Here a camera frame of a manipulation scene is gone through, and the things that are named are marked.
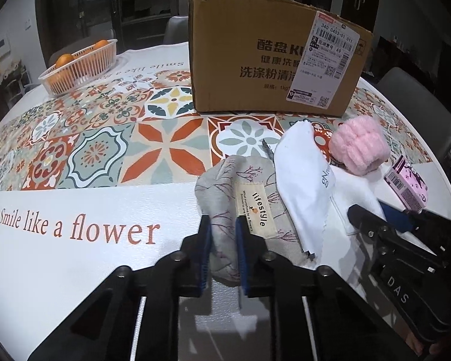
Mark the white light switch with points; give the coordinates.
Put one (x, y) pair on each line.
(28, 24)

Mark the white cleaning cloth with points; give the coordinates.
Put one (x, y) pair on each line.
(304, 180)

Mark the small shoe rack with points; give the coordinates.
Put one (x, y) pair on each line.
(17, 79)

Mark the white plastic fruit basket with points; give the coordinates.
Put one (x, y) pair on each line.
(79, 71)

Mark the wall intercom panel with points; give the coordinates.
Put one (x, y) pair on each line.
(2, 45)

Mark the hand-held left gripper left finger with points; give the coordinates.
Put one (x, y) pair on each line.
(206, 263)

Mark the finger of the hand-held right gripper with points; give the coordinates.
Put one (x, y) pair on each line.
(364, 220)
(398, 218)

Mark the orange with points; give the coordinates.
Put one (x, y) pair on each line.
(65, 61)
(101, 45)

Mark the brown cardboard box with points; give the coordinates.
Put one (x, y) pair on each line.
(248, 45)

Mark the pink fluffy headband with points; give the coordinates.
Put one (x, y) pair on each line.
(360, 146)

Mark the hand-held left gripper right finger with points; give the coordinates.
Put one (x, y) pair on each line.
(242, 255)

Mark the dark sliding glass door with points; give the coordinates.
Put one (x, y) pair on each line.
(79, 7)

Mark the grey dining chair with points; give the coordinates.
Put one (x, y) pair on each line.
(82, 39)
(417, 97)
(176, 30)

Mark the small pink box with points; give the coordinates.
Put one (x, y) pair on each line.
(406, 186)

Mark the grey fabric pouch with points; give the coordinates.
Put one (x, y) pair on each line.
(225, 184)

